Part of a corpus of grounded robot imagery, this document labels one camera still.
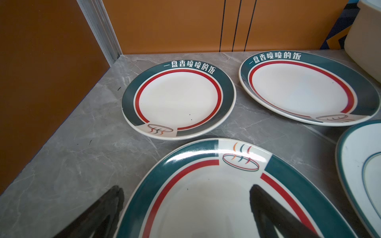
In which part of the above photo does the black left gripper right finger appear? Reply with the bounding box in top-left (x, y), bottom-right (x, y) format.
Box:
top-left (250, 184), bottom-right (318, 238)

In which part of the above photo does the green red rim plate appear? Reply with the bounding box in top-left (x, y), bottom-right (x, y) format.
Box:
top-left (122, 59), bottom-right (237, 140)
top-left (115, 138), bottom-right (356, 238)
top-left (239, 50), bottom-right (381, 127)

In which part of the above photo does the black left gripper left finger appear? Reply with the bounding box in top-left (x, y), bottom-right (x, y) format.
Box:
top-left (55, 185), bottom-right (125, 238)

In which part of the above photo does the white plate green flower outline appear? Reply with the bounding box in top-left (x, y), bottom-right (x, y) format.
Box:
top-left (335, 120), bottom-right (381, 238)

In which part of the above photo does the white plastic bin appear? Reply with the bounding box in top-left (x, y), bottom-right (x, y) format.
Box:
top-left (344, 0), bottom-right (381, 82)

